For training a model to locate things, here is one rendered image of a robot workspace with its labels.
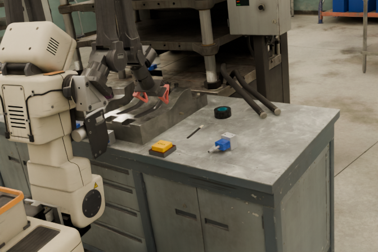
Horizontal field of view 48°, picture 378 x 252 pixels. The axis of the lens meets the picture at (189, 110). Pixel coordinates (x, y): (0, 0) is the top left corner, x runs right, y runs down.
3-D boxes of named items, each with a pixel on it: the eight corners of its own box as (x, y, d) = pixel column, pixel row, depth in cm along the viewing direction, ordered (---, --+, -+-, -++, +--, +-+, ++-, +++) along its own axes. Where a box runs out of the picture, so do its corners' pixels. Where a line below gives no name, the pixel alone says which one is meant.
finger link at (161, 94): (160, 96, 173) (151, 80, 167) (175, 97, 170) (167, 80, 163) (153, 108, 169) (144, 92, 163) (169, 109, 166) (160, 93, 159)
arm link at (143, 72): (126, 68, 156) (139, 68, 154) (134, 55, 160) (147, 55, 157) (134, 81, 161) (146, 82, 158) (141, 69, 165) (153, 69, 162)
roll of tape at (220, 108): (231, 112, 203) (230, 105, 201) (231, 118, 195) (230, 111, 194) (215, 113, 204) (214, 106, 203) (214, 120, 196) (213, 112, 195)
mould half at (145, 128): (143, 145, 180) (138, 115, 175) (100, 135, 195) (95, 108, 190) (207, 104, 217) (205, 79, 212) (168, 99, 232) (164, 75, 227)
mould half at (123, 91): (90, 138, 194) (85, 115, 190) (43, 136, 203) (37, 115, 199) (136, 99, 238) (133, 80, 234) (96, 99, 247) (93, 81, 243)
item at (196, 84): (218, 102, 239) (217, 90, 236) (70, 84, 315) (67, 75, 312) (281, 62, 301) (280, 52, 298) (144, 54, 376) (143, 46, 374)
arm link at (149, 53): (116, 54, 154) (136, 54, 150) (130, 34, 160) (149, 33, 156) (130, 78, 162) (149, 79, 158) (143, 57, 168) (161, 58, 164)
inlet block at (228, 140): (214, 160, 159) (212, 147, 158) (205, 156, 163) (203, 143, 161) (237, 147, 167) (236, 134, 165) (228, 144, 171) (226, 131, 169)
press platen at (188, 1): (214, 35, 226) (210, -2, 219) (60, 33, 301) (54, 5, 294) (280, 7, 287) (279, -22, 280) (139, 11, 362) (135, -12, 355)
